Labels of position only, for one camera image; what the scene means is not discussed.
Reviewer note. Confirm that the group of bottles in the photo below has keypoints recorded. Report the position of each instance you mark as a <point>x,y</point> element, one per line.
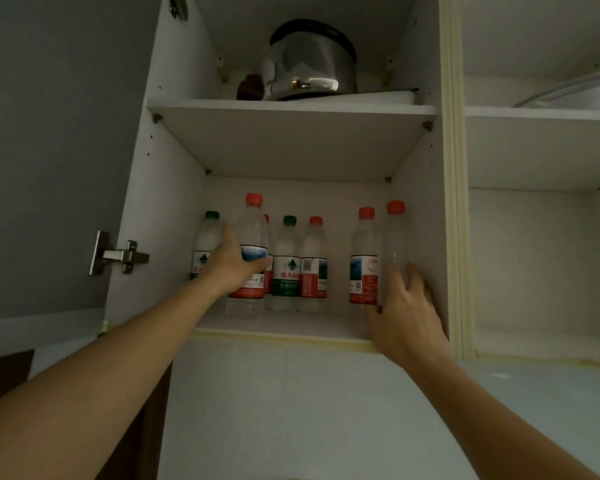
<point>287,274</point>

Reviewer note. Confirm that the white wall cabinet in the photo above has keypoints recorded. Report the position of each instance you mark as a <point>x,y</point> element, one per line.
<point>290,139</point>

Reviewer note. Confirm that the white plastic basin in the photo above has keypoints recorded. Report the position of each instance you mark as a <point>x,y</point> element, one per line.
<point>590,94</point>

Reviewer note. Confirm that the dark brown bowl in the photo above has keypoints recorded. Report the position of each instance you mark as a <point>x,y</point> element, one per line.
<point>250,87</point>

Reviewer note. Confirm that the cupboard door hinge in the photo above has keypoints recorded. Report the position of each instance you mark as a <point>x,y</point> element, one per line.
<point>117,254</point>

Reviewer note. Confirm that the person's left hand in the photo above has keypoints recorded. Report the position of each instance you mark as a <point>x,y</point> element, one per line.
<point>227,274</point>

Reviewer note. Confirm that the person's right forearm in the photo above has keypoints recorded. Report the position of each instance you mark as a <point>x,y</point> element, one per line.
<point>490,429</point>

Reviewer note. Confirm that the red-capped bottle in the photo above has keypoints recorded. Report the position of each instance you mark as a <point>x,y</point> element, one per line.
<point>395,244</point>

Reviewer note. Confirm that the person's left forearm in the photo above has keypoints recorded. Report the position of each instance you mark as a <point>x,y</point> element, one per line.
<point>105,384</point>

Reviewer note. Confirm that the person's right hand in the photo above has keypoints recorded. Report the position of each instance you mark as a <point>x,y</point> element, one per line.
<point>410,329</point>

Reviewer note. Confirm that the grey wall cabinet door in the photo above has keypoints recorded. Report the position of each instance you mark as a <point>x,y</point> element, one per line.
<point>55,144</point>

